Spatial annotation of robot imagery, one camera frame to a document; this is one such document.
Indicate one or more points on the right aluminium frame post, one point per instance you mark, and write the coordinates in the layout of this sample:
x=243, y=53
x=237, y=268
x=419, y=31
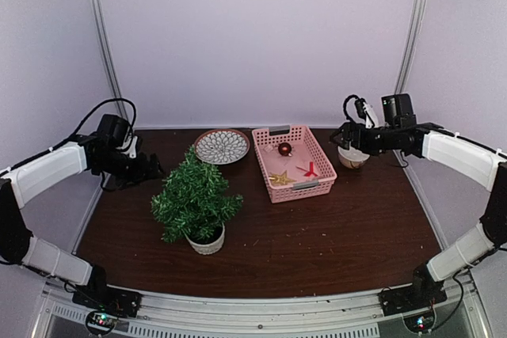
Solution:
x=415, y=24

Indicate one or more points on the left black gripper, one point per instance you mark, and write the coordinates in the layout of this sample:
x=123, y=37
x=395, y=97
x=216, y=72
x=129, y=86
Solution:
x=141, y=172

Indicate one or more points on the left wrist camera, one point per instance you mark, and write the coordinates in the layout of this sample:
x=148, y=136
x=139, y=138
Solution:
x=130, y=146

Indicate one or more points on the small green christmas tree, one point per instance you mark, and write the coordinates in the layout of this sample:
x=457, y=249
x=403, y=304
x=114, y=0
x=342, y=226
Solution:
x=194, y=205

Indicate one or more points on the red ribbon bow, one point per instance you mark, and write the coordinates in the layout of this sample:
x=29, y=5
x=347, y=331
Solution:
x=309, y=171

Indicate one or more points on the flower pattern plate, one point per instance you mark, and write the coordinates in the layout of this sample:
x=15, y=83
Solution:
x=222, y=146

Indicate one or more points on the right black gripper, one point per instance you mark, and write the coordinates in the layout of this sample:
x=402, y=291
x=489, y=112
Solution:
x=359, y=142

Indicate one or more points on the white ceramic bowl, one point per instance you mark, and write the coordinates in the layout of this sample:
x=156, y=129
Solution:
x=352, y=158

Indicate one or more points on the gold star ornament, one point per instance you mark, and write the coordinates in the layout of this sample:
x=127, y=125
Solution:
x=280, y=179

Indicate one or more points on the red bauble ornament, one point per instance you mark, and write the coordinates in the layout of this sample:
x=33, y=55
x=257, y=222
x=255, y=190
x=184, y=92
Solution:
x=285, y=149

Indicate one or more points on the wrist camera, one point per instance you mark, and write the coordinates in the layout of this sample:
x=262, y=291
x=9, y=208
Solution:
x=366, y=112
x=130, y=146

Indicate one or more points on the pink plastic basket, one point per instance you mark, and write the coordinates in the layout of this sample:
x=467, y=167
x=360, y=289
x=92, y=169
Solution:
x=305, y=148

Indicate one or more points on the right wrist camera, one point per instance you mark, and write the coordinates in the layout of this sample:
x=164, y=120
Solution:
x=366, y=112

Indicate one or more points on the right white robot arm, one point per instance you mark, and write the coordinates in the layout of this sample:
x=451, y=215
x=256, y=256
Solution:
x=481, y=165

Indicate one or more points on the front aluminium rail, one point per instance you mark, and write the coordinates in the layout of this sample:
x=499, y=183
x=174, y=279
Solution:
x=357, y=314

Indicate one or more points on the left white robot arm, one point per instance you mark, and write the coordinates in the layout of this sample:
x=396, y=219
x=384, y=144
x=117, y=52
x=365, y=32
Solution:
x=112, y=149

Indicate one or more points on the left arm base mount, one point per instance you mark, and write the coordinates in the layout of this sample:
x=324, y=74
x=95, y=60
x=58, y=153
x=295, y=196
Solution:
x=105, y=313

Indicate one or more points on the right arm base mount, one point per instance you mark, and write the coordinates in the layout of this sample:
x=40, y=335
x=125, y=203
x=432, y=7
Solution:
x=412, y=304

